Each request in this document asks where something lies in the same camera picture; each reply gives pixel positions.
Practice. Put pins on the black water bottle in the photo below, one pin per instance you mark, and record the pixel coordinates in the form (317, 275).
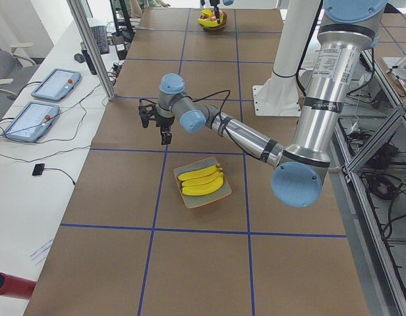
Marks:
(87, 58)

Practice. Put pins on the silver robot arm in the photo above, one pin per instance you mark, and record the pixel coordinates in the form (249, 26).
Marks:
(318, 52)

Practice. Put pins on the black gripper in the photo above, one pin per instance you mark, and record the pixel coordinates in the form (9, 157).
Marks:
(217, 13)
(165, 121)

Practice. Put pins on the black keyboard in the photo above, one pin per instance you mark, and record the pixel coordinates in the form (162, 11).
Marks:
(100, 36)

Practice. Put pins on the person in green shirt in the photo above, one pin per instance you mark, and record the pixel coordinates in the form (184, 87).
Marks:
(138, 6)

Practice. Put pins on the red cylinder tube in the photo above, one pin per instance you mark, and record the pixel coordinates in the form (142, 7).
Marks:
(16, 287)

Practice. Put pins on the blue teach pendant far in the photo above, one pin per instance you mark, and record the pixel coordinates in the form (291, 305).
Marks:
(57, 84)

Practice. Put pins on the aluminium frame post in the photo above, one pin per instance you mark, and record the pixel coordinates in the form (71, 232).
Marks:
(83, 26)

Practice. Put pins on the small black puck device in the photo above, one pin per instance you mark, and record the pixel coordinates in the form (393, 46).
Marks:
(38, 169)

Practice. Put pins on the blue teach pendant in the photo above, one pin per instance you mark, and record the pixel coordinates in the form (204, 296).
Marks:
(57, 84)
(32, 122)

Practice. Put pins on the yellow banana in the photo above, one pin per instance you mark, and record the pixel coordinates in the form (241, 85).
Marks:
(199, 173)
(209, 22)
(199, 190)
(215, 179)

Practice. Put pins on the blue teach pendant near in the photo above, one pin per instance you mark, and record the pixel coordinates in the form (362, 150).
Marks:
(32, 122)

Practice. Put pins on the brown wicker basket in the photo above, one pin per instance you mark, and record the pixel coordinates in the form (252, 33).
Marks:
(223, 21)

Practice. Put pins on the black computer mouse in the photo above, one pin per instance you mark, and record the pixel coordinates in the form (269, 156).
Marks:
(79, 58)

